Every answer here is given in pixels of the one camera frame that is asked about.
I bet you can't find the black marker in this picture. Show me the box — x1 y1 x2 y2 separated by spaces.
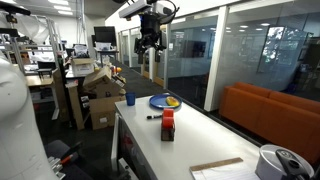
147 115 162 120

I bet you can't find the white paper notepad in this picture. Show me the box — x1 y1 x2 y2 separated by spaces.
189 157 260 180

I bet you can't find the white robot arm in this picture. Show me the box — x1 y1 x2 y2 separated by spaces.
0 54 66 180

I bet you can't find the blue plate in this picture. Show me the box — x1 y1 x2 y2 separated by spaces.
149 94 182 109

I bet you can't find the cardboard box stack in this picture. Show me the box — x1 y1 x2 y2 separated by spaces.
65 62 126 130

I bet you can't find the grey pot with lid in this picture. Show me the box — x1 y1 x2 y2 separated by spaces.
255 144 314 180

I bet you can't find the blue plastic cup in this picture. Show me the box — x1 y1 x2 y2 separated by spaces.
125 92 136 106

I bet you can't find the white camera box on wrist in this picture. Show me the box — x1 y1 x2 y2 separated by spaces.
119 0 151 18

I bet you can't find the black monitor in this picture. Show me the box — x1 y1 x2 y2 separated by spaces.
94 26 116 46

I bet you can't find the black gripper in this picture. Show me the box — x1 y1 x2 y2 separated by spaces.
134 13 166 64

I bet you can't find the yellow toy fruit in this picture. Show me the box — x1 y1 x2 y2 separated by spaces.
166 96 180 107

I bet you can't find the orange sofa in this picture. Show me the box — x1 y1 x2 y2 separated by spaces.
219 82 320 164

